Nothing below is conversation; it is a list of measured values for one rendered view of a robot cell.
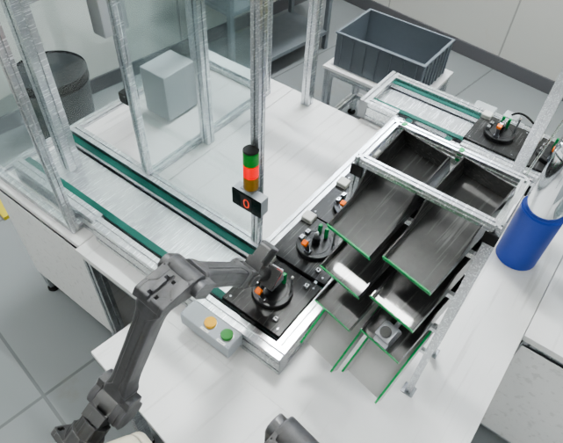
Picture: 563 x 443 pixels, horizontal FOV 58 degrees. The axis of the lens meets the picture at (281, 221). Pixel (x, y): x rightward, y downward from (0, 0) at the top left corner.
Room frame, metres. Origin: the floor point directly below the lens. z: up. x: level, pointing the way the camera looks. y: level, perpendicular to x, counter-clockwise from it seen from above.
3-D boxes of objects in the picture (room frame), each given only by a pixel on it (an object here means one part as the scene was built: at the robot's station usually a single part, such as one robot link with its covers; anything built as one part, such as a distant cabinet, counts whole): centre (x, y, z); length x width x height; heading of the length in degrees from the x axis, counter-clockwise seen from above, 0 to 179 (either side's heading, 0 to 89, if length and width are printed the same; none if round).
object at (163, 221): (1.16, 0.25, 0.91); 0.84 x 0.28 x 0.10; 55
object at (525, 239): (1.29, -0.93, 1.00); 0.16 x 0.16 x 0.27
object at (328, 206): (1.38, -0.27, 1.01); 0.24 x 0.24 x 0.13; 55
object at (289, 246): (1.18, -0.13, 1.01); 0.24 x 0.24 x 0.13; 55
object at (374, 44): (3.01, -0.64, 0.73); 0.62 x 0.42 x 0.23; 55
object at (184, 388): (0.73, 0.03, 0.84); 0.90 x 0.70 x 0.03; 48
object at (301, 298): (0.97, 0.01, 0.96); 0.24 x 0.24 x 0.02; 55
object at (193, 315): (0.84, 0.21, 0.93); 0.21 x 0.07 x 0.06; 55
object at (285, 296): (0.97, 0.01, 0.98); 0.14 x 0.14 x 0.02
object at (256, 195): (1.18, 0.10, 1.29); 0.12 x 0.05 x 0.25; 55
